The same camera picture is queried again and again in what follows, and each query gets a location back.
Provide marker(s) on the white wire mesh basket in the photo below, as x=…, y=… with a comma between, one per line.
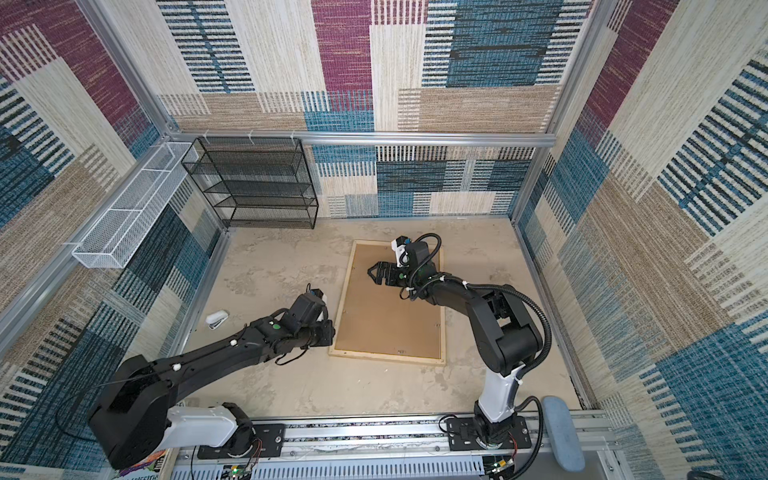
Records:
x=114, y=239

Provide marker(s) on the black wire mesh shelf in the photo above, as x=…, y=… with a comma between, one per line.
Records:
x=254, y=182

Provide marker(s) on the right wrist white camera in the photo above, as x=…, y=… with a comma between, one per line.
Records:
x=399, y=247

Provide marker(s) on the colourful treehouse book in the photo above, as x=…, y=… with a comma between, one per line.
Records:
x=149, y=468

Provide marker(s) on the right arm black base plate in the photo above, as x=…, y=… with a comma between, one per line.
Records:
x=462, y=435

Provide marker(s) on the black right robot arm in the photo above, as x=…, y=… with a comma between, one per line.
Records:
x=511, y=332

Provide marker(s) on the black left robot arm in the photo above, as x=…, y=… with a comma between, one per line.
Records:
x=136, y=413

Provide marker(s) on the grey blue padded object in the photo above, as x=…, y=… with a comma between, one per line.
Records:
x=562, y=434

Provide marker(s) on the small white object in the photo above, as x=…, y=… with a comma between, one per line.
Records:
x=215, y=319

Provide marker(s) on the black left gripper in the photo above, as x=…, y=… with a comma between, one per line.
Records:
x=328, y=337

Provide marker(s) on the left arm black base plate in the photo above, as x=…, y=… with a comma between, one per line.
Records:
x=264, y=440

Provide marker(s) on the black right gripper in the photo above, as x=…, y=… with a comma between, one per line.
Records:
x=391, y=280

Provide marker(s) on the brown cardboard backing board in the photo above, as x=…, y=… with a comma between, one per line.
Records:
x=374, y=323

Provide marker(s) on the aluminium front rail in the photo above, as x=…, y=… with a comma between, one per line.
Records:
x=406, y=447

